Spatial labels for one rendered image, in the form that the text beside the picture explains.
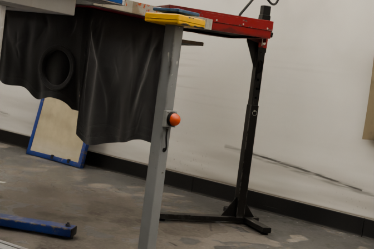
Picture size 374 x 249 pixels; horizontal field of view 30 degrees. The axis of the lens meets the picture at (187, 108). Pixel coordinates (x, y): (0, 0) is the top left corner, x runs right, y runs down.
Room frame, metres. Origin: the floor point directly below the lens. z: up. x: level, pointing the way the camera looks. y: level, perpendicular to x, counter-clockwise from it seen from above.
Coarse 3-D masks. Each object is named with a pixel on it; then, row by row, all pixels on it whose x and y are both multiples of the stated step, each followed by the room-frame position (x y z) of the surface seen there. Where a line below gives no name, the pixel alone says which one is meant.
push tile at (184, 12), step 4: (156, 8) 2.05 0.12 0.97; (160, 8) 2.04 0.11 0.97; (164, 8) 2.03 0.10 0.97; (168, 8) 2.02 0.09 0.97; (172, 8) 2.02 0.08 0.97; (176, 8) 2.01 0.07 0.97; (164, 12) 2.08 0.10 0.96; (168, 12) 2.06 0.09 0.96; (172, 12) 2.05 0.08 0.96; (176, 12) 2.03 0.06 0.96; (180, 12) 2.01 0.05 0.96; (184, 12) 2.02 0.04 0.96; (188, 12) 2.04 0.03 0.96; (192, 12) 2.05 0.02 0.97; (196, 16) 2.07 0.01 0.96
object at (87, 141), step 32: (96, 32) 2.19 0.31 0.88; (128, 32) 2.29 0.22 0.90; (160, 32) 2.42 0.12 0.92; (96, 64) 2.21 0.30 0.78; (128, 64) 2.32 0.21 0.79; (160, 64) 2.46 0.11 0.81; (96, 96) 2.23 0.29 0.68; (128, 96) 2.35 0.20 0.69; (96, 128) 2.25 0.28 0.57; (128, 128) 2.37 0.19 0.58
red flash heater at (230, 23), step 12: (204, 12) 3.44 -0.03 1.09; (216, 12) 3.46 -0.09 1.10; (216, 24) 3.47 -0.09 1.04; (228, 24) 3.49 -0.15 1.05; (240, 24) 3.52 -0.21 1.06; (252, 24) 3.54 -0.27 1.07; (264, 24) 3.56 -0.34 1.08; (228, 36) 3.96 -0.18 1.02; (240, 36) 3.85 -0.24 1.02; (252, 36) 3.57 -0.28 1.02; (264, 36) 3.57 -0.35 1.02
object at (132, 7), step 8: (80, 0) 2.08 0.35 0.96; (128, 0) 2.15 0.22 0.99; (104, 8) 2.13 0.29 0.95; (112, 8) 2.10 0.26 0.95; (120, 8) 2.13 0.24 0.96; (128, 8) 2.16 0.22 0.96; (136, 8) 2.19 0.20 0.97; (144, 8) 2.21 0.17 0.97; (152, 8) 2.24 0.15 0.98; (144, 16) 2.24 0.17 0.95; (192, 16) 2.41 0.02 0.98; (208, 24) 2.48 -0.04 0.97
